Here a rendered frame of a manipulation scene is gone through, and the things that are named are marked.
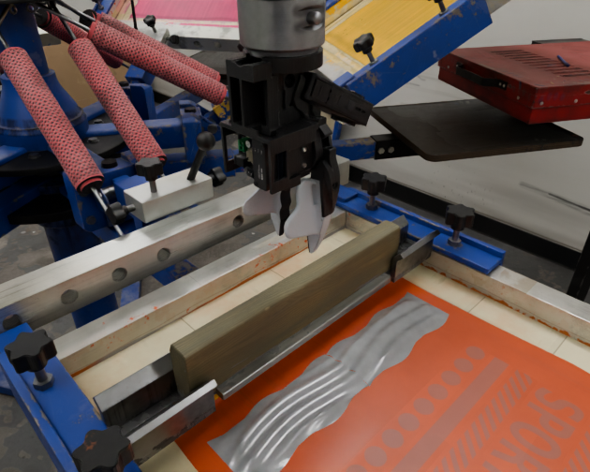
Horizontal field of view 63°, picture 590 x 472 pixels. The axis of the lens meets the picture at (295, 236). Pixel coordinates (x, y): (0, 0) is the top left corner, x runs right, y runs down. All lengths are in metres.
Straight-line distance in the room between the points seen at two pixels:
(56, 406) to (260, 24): 0.41
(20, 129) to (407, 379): 0.93
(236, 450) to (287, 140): 0.31
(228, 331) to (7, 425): 1.54
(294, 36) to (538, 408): 0.47
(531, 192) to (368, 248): 2.07
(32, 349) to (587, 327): 0.64
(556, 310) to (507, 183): 2.00
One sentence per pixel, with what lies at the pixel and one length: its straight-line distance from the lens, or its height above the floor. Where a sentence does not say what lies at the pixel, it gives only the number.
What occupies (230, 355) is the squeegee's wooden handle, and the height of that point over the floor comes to 1.03.
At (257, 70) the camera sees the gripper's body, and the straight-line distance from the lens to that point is 0.42.
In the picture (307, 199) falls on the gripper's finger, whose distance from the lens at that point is 0.49.
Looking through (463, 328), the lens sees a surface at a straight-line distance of 0.70.
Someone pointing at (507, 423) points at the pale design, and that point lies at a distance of 0.61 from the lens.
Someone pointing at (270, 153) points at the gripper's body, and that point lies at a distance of 0.42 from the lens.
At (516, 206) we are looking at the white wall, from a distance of 2.72.
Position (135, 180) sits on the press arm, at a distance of 0.89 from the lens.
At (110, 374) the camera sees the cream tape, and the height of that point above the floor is 0.96.
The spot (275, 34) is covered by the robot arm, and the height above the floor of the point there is 1.34.
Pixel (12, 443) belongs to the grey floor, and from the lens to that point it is 1.94.
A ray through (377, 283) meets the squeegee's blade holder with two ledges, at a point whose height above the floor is 0.99.
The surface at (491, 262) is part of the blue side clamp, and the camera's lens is 0.76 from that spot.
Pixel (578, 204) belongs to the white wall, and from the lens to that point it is 2.61.
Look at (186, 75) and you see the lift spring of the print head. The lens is 1.13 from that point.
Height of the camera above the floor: 1.40
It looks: 32 degrees down
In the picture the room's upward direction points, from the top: straight up
